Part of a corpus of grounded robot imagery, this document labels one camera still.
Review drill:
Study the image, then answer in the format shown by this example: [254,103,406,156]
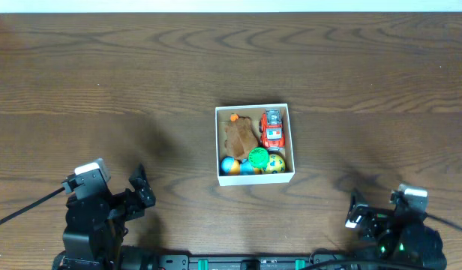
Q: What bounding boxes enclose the yellow ball blue letters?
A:
[262,154,286,174]

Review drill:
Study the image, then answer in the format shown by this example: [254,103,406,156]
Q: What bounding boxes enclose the white cardboard box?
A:
[214,103,296,186]

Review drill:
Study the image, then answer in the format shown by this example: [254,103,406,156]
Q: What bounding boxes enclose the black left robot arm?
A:
[52,159,156,269]

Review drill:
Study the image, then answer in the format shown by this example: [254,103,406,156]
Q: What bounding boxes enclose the red toy car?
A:
[259,109,285,151]

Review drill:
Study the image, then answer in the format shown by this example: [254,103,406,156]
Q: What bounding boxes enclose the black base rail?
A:
[118,245,367,270]

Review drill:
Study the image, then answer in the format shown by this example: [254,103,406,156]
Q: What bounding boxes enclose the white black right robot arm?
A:
[345,184,447,269]

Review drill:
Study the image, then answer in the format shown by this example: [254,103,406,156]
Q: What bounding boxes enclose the brown plush bear toy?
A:
[224,113,259,161]

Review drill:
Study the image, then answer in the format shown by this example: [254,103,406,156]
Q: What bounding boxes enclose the orange blue duck toy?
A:
[220,157,261,176]

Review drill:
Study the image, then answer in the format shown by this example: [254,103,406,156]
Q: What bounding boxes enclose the green ribbed ball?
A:
[247,147,269,169]

